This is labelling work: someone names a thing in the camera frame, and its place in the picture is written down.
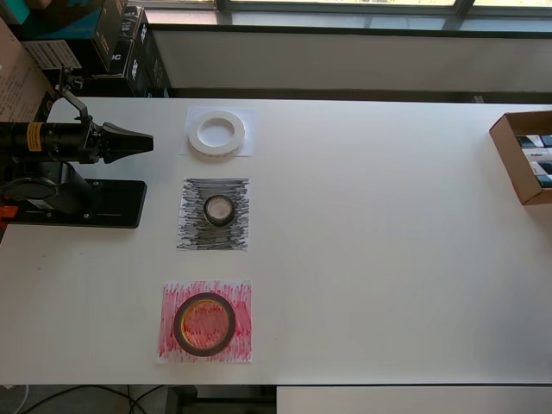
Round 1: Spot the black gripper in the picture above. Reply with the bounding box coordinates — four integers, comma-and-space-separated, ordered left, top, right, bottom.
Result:
84, 119, 154, 166

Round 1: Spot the white tape roll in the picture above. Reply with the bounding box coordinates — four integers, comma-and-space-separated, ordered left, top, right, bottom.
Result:
187, 110, 248, 160

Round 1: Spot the black tape roll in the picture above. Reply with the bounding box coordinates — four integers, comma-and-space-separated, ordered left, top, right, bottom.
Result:
203, 194, 235, 228

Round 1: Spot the large brown tape roll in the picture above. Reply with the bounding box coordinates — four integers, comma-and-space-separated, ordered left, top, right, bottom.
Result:
172, 292, 237, 358

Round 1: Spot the plain white paper sheet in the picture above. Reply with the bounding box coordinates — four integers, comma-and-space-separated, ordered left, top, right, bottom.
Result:
179, 106, 256, 157

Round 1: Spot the black printed carton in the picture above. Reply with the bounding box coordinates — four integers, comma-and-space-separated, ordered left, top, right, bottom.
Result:
125, 21, 173, 99
103, 4, 147, 81

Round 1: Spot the black scribbled paper sheet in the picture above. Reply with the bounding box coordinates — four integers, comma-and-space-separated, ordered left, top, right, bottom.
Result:
175, 177, 251, 252

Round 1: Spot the tall brown GX760A cardboard box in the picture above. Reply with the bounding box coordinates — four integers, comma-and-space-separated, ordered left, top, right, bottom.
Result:
0, 16, 60, 127

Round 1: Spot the teal topped black box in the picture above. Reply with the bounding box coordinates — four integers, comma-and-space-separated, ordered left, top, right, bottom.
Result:
8, 0, 111, 74

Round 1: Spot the red scribbled paper sheet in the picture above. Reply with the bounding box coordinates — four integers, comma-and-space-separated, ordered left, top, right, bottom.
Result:
155, 279, 254, 366

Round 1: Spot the open brown cardboard tray box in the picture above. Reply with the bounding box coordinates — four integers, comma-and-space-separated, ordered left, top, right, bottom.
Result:
489, 110, 552, 206

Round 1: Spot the white board panel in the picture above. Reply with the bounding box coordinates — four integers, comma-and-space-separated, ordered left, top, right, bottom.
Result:
275, 386, 552, 414

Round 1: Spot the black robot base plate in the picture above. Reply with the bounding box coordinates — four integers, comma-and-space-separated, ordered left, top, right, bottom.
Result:
8, 179, 147, 229

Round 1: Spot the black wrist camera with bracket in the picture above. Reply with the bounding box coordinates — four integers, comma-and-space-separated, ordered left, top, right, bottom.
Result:
54, 64, 94, 129

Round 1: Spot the black floor cable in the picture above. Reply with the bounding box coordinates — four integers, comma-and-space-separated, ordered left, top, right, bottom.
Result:
25, 385, 173, 414

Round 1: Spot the black table leg frame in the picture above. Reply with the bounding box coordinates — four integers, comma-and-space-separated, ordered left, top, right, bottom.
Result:
166, 385, 277, 414

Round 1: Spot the white floor cable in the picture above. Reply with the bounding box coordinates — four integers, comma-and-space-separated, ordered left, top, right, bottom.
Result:
0, 382, 31, 414

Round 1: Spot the dark window frame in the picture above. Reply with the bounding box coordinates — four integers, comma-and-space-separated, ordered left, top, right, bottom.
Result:
215, 0, 552, 21

